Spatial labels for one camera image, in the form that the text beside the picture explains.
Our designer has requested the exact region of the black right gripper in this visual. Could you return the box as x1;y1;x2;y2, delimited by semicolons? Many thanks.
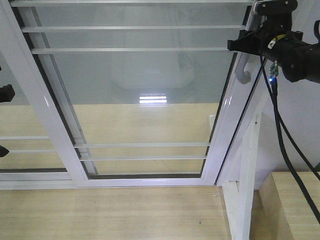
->
227;0;298;56

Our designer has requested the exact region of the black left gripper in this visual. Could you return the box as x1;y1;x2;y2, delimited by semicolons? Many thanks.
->
0;84;15;103

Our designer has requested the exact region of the grey door handle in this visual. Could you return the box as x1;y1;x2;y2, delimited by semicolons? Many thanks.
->
234;12;261;85

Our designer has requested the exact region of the white sliding transparent door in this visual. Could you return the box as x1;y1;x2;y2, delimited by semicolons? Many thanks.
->
0;0;271;188

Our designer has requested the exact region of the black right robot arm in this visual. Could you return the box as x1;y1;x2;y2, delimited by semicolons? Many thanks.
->
227;0;320;83

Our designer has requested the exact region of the fixed transparent door panel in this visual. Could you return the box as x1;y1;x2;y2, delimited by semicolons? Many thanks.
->
0;56;67;172

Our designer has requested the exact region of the white support brace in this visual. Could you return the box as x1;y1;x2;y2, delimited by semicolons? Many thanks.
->
207;111;262;240

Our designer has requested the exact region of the light wooden box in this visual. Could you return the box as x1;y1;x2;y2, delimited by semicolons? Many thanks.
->
259;172;320;240

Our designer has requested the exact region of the light wooden base board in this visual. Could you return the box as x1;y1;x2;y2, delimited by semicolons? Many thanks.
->
0;103;230;240

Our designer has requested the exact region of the white door frame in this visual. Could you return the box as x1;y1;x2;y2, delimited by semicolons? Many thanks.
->
0;0;311;191

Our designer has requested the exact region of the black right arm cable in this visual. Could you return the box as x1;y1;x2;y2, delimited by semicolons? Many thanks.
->
258;54;320;226

